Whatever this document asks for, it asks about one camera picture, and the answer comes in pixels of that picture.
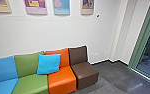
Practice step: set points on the green sofa seat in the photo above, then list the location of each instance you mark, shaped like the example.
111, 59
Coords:
26, 83

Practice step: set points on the light blue wall poster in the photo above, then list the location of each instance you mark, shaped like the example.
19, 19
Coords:
61, 6

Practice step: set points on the brown sofa seat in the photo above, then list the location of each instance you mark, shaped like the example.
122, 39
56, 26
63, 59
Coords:
84, 71

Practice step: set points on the white wall outlet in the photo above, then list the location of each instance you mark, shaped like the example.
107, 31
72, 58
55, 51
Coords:
95, 54

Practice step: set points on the orange sofa seat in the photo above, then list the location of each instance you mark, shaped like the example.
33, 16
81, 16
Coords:
61, 80

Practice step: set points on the turquoise square cushion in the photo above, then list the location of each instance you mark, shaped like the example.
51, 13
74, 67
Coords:
48, 64

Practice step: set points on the green framed glass door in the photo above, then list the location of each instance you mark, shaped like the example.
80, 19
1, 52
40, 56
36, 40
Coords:
139, 43

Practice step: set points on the blue sofa seat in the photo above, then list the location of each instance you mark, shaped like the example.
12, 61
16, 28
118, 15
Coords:
2, 73

